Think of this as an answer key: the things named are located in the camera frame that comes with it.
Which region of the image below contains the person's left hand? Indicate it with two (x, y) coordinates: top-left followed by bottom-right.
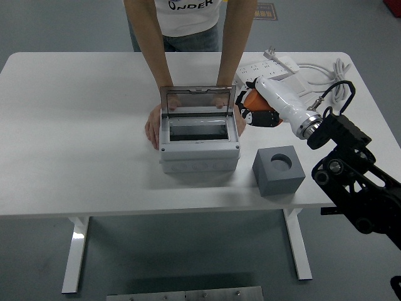
(214, 95), (247, 138)

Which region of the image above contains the person's right hand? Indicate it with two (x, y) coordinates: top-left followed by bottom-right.
(144, 95), (182, 151)

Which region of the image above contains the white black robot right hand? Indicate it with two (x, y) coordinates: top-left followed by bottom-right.
(234, 77), (311, 133)

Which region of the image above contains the orange cylindrical battery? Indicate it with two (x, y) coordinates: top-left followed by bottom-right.
(243, 90), (284, 124)

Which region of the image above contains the grey plastic electrical box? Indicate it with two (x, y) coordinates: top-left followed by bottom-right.
(159, 108), (241, 174)

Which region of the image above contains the transparent hinged box lid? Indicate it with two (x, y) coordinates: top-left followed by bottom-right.
(159, 85), (237, 117)

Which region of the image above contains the long white power strip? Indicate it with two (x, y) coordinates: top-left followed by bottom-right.
(234, 60), (292, 87)

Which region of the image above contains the grey block with round hole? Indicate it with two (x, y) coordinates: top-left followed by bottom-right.
(252, 145), (306, 198)

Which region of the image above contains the brown floor sign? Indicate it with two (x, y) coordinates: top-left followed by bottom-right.
(253, 2), (279, 21)

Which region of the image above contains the person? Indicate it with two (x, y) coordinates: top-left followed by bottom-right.
(127, 0), (224, 53)

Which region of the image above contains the white table leg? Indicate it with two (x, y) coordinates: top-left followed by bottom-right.
(283, 208), (313, 281)
(61, 215), (91, 295)

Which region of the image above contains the red object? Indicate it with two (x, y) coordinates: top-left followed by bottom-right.
(382, 0), (401, 17)

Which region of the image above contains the white power cable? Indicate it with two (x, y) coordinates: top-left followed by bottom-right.
(296, 58), (352, 104)

